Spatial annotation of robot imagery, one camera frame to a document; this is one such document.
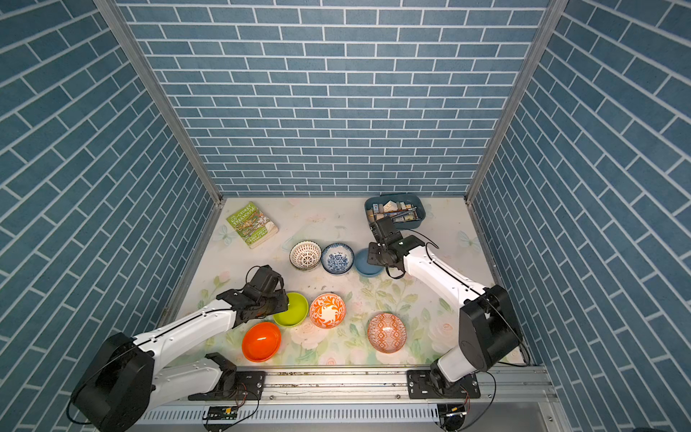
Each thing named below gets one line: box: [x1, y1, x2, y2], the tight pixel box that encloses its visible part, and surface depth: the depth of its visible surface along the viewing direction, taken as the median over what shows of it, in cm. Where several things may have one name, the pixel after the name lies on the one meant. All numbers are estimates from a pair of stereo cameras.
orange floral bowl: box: [308, 292, 347, 329], surface depth 87 cm
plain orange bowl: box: [241, 321, 282, 363], surface depth 79 cm
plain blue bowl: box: [354, 247, 385, 279], surface depth 96 cm
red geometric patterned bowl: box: [367, 312, 408, 354], surface depth 84 cm
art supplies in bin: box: [366, 199, 421, 224], surface depth 115 cm
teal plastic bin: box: [364, 193, 427, 230], surface depth 116 cm
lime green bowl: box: [273, 291, 309, 328], surface depth 86 cm
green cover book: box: [225, 201, 279, 250], surface depth 110 cm
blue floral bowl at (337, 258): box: [321, 242, 356, 276], surface depth 98 cm
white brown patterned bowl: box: [288, 240, 323, 271], surface depth 99 cm
